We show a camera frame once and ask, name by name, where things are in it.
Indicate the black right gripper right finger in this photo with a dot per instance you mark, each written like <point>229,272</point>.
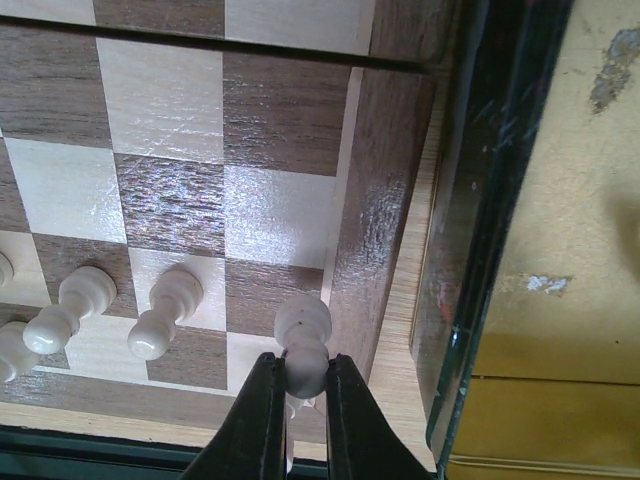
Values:
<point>360,442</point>

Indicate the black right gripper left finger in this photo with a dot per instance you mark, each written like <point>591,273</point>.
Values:
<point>250,444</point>

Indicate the white bishop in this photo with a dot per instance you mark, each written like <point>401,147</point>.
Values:
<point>302,328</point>

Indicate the white piece tin top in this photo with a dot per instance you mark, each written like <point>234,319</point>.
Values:
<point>86,292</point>
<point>174,297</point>

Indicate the gold interior green tin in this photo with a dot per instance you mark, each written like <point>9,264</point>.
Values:
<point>526,338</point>

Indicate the wooden chess board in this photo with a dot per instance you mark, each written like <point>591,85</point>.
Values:
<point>140,159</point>

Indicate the white pawn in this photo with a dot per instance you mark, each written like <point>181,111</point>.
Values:
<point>6,271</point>

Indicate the white rook on board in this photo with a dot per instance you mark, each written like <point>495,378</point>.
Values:
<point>301,431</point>

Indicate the white king on board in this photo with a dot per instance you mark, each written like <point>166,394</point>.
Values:
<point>16,358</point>

